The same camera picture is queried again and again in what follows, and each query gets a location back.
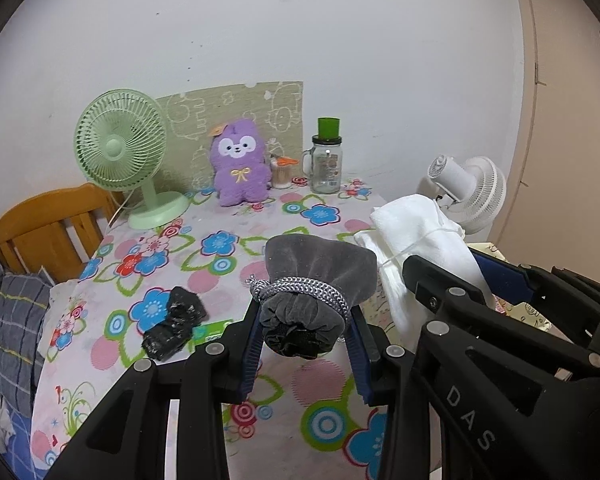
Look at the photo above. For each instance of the beige patterned board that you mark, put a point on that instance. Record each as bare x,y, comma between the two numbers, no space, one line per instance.
200,105

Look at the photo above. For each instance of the black crumpled cloth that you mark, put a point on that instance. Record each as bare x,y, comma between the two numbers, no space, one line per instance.
172,325

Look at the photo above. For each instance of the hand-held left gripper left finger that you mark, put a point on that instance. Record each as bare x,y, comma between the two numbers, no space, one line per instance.
250,357

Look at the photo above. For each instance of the grey plaid bedding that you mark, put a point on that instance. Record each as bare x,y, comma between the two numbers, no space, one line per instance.
5,320

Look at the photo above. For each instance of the wooden bed headboard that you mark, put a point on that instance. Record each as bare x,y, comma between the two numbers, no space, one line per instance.
45,230

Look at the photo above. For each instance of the glass jar with green lid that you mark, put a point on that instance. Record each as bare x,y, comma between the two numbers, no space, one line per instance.
326,165

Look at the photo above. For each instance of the purple plush toy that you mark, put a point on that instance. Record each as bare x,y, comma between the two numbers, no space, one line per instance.
240,180

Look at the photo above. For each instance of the green desk fan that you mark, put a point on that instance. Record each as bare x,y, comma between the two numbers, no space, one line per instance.
112,147

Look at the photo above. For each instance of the white standing fan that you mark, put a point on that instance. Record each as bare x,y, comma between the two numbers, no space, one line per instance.
480,185

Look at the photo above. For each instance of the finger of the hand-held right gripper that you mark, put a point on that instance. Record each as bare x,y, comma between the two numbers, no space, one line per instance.
502,272
432,282

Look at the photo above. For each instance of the green packet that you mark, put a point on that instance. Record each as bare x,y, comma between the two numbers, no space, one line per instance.
215,331

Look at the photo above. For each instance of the beige door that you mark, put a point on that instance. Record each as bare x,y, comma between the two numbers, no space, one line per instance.
570,160

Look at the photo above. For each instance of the floral tablecloth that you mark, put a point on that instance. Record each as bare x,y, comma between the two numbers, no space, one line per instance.
290,410

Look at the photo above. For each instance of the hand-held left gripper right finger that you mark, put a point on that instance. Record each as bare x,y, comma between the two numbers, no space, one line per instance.
361,362

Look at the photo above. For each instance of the small jar with orange lid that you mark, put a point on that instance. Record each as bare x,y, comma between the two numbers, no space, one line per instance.
281,175

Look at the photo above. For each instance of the white cloth pouch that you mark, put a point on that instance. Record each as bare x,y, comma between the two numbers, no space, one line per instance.
420,220

